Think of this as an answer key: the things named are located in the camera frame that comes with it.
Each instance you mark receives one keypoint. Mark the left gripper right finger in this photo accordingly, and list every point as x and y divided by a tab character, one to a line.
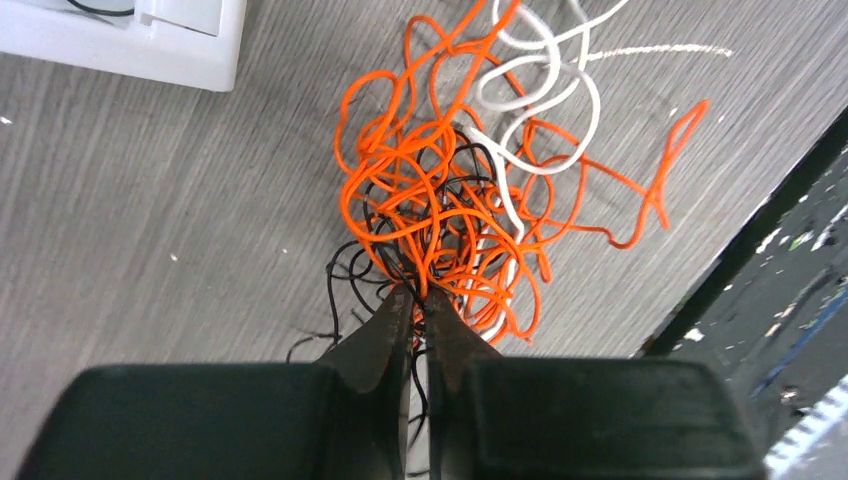
498	417

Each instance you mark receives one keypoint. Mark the grey plastic bin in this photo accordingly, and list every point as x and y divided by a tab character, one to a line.
188	43

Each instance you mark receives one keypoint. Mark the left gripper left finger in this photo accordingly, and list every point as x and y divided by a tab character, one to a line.
343	416

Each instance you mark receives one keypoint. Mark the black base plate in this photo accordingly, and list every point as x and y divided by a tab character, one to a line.
769	316

